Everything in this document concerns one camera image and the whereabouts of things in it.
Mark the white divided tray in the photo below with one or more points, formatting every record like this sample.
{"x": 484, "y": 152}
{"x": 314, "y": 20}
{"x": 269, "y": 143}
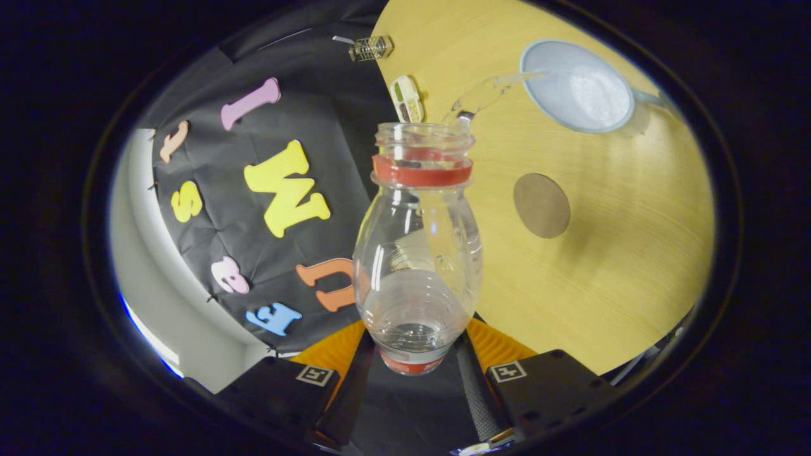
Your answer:
{"x": 407, "y": 98}

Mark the metal spoon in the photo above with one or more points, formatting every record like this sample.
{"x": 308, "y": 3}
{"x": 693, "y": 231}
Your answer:
{"x": 342, "y": 39}

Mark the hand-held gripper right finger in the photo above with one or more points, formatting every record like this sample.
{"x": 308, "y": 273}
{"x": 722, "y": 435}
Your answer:
{"x": 481, "y": 399}

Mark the round brown coaster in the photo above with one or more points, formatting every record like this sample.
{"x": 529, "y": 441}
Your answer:
{"x": 542, "y": 206}

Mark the clear plastic juice bottle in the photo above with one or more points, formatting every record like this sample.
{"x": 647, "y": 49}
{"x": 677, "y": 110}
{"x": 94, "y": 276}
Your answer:
{"x": 421, "y": 174}

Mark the ceiling light panel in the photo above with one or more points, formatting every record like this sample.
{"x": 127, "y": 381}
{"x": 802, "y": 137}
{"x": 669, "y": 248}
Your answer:
{"x": 152, "y": 345}

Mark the wooden table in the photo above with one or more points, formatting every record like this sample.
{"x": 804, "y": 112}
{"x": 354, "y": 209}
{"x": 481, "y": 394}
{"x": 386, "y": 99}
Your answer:
{"x": 633, "y": 253}

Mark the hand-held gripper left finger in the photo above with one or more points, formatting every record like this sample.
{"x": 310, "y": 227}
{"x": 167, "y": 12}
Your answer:
{"x": 355, "y": 392}

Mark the white cup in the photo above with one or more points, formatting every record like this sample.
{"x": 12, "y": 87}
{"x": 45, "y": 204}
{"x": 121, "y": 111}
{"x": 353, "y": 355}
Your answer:
{"x": 545, "y": 69}

